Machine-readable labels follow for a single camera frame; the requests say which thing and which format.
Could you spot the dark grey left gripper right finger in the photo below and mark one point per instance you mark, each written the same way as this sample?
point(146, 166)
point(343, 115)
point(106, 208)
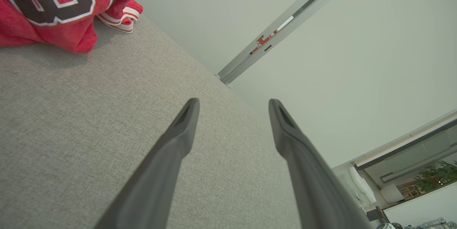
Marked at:
point(310, 179)

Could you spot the green potted plant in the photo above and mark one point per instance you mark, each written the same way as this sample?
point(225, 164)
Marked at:
point(437, 177)

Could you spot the dark framed glass window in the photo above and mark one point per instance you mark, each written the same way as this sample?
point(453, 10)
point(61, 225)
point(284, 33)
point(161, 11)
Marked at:
point(410, 154)

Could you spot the grey fabric sofa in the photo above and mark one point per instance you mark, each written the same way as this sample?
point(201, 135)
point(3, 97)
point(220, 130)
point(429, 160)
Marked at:
point(71, 132)

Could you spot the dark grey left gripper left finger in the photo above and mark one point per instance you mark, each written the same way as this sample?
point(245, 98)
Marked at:
point(160, 172)

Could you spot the red jersey with black number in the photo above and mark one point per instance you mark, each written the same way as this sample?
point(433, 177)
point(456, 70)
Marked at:
point(71, 32)

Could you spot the white curved plastic object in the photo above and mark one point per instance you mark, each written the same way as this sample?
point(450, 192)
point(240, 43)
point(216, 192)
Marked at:
point(362, 184)

